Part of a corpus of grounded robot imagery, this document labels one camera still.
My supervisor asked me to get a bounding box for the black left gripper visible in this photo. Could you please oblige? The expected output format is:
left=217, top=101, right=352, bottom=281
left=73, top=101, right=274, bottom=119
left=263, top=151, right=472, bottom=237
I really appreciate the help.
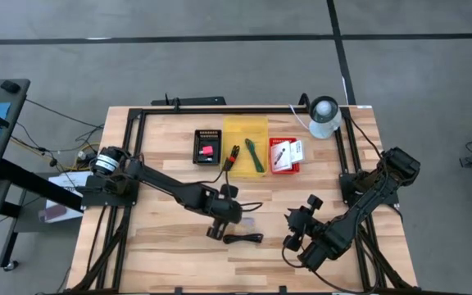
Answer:
left=202, top=191, right=245, bottom=242

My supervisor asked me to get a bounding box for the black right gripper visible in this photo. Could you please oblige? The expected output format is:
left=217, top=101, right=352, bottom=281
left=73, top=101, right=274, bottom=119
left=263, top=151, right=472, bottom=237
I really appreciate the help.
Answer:
left=280, top=206, right=328, bottom=252

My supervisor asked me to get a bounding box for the white card reader box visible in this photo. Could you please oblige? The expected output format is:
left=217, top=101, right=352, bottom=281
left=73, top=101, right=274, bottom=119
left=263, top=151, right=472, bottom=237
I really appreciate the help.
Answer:
left=270, top=140, right=294, bottom=173

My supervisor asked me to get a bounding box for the green braided cable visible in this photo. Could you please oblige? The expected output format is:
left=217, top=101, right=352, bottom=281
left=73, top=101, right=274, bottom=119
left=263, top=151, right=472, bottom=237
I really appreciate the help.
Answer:
left=243, top=138, right=266, bottom=174

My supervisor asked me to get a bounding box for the red plastic bin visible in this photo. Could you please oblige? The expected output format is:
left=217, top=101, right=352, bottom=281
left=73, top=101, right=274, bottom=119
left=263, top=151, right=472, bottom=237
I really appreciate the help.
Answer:
left=268, top=136, right=302, bottom=175

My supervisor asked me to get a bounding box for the black plastic bin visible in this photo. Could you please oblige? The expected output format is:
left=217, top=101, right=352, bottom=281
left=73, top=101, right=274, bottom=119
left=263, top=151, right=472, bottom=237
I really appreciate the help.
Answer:
left=192, top=129, right=224, bottom=166

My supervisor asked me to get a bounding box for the yellow plastic bin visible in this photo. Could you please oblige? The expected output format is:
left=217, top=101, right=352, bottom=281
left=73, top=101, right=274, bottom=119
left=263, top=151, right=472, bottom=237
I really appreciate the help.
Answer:
left=220, top=115, right=270, bottom=179

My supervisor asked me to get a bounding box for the white desk lamp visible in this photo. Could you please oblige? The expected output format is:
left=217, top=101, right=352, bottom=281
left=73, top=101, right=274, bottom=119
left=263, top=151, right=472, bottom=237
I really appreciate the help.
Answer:
left=308, top=95, right=343, bottom=140

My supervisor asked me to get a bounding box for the white cardboard box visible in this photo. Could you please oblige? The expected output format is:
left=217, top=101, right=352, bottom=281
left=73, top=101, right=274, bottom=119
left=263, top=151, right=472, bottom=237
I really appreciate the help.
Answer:
left=39, top=170, right=94, bottom=225

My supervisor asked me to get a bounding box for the grey side desk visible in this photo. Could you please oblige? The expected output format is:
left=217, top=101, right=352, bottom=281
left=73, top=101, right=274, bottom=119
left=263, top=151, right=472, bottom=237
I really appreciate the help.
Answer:
left=0, top=78, right=32, bottom=184

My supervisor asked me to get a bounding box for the black computer mouse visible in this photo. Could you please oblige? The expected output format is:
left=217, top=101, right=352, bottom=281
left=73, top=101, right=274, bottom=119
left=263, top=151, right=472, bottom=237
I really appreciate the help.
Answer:
left=0, top=79, right=21, bottom=94

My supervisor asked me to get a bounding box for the black coiled cable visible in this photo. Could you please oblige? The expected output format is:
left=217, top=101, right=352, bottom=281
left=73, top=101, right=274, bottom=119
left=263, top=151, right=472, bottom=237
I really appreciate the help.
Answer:
left=222, top=233, right=265, bottom=246

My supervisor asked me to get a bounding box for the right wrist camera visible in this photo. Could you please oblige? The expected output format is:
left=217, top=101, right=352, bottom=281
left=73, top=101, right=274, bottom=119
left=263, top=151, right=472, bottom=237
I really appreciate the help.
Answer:
left=306, top=193, right=325, bottom=211

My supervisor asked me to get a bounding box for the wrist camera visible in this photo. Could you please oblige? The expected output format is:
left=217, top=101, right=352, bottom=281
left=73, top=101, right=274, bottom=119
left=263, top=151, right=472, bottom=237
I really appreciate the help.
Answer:
left=306, top=193, right=325, bottom=211
left=218, top=184, right=239, bottom=199

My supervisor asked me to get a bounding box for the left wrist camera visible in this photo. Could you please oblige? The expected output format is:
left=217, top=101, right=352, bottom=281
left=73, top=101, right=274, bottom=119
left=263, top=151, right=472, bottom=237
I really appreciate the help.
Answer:
left=218, top=184, right=239, bottom=199

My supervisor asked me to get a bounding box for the white lamp cable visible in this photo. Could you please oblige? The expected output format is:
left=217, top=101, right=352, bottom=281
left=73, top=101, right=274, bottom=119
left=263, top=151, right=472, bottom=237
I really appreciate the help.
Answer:
left=288, top=103, right=312, bottom=131

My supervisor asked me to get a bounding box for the black aluminium table frame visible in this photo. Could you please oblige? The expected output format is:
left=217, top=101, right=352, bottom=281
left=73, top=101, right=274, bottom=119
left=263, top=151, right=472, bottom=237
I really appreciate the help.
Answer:
left=70, top=105, right=420, bottom=295

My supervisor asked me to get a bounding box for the black metal bracket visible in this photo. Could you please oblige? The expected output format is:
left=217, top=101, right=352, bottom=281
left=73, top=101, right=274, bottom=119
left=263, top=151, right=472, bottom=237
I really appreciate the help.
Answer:
left=150, top=93, right=228, bottom=107

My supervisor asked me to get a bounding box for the black desk frame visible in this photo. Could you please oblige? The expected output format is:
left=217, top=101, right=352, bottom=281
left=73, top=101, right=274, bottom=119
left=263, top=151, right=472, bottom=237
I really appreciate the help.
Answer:
left=0, top=157, right=84, bottom=274

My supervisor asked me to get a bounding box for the black floor cable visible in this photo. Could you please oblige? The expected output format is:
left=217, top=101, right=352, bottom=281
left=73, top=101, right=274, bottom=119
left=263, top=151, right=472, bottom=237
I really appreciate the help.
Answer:
left=25, top=98, right=105, bottom=130

